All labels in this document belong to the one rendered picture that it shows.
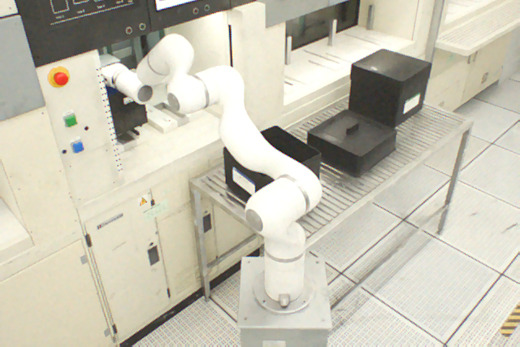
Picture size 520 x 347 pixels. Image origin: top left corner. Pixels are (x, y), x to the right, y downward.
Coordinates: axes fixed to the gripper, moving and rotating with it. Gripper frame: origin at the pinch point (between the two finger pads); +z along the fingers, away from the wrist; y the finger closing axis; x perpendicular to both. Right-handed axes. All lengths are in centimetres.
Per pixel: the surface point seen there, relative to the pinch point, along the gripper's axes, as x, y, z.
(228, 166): -33, 22, -49
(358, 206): -43, 49, -92
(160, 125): -30.5, 17.4, -8.6
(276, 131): -29, 49, -48
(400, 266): -119, 103, -91
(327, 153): -39, 64, -64
